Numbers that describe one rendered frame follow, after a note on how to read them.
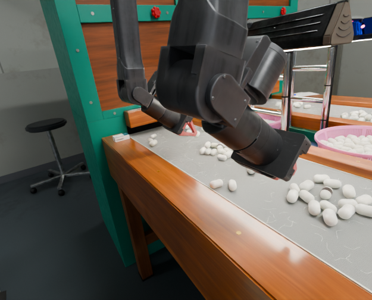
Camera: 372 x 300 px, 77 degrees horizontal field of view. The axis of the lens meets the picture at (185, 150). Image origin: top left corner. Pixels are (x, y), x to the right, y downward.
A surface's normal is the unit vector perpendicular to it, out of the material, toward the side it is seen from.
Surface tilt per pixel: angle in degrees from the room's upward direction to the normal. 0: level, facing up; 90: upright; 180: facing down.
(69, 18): 90
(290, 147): 49
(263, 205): 0
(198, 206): 0
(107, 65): 90
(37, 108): 90
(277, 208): 0
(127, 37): 91
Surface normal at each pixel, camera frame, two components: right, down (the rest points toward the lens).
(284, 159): -0.71, -0.40
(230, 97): 0.63, 0.29
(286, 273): -0.11, -0.92
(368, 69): -0.81, 0.29
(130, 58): 0.54, 0.12
